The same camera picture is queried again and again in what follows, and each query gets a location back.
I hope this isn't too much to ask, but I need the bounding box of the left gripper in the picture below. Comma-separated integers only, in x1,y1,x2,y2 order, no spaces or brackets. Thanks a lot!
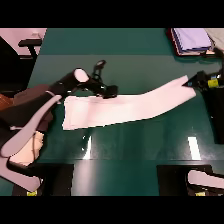
100,84,120,100

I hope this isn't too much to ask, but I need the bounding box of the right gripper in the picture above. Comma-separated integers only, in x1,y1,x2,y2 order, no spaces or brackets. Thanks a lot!
195,70,210,90

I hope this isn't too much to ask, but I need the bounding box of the white garment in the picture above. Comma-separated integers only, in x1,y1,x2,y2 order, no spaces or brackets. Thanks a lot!
62,74,198,131

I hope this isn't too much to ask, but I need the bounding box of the lavender garment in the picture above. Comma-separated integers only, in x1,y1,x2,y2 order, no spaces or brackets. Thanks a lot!
173,27,214,54

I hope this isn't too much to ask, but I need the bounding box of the pale grey garment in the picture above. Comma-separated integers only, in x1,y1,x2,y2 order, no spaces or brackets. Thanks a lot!
204,27,224,51

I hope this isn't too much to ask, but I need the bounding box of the brown garment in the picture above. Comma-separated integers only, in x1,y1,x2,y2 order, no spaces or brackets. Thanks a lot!
0,83,65,135

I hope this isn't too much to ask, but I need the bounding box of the peach garment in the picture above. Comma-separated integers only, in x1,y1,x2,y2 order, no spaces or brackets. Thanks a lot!
6,130,45,167

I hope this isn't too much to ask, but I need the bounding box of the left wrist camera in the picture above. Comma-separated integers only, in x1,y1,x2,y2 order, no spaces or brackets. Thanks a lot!
91,59,108,83

